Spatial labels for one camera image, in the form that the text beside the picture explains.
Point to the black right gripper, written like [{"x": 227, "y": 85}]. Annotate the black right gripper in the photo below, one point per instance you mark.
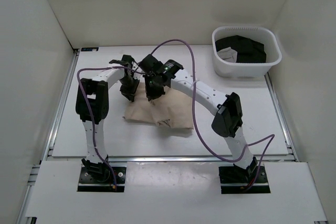
[{"x": 151, "y": 94}]

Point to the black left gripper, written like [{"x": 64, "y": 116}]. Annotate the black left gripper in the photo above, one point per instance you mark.
[{"x": 130, "y": 93}]

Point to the beige trousers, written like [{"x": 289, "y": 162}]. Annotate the beige trousers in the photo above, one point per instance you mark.
[{"x": 173, "y": 109}]

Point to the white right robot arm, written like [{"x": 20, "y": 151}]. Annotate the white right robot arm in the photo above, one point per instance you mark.
[{"x": 226, "y": 108}]

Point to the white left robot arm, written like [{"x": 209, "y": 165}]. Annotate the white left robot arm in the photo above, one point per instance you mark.
[{"x": 92, "y": 106}]

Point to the black trousers in basket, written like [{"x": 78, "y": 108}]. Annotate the black trousers in basket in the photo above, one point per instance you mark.
[{"x": 238, "y": 49}]

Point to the black label sticker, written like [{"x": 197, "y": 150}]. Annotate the black label sticker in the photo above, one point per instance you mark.
[{"x": 89, "y": 49}]

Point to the white plastic basket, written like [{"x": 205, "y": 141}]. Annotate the white plastic basket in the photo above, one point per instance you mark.
[{"x": 246, "y": 70}]

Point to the aluminium front rail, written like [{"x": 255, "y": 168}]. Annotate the aluminium front rail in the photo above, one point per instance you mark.
[{"x": 114, "y": 159}]

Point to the aluminium rail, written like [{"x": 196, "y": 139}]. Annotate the aluminium rail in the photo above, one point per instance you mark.
[
  {"x": 39, "y": 109},
  {"x": 282, "y": 121},
  {"x": 114, "y": 159}
]

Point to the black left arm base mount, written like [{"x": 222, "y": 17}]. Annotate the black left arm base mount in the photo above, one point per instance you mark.
[{"x": 105, "y": 182}]

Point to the aluminium left side rail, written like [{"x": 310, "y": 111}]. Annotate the aluminium left side rail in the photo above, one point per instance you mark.
[{"x": 39, "y": 109}]

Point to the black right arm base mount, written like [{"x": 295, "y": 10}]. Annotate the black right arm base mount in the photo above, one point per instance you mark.
[{"x": 233, "y": 184}]

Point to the aluminium right side rail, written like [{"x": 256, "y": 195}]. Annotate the aluminium right side rail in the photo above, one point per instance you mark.
[{"x": 282, "y": 121}]

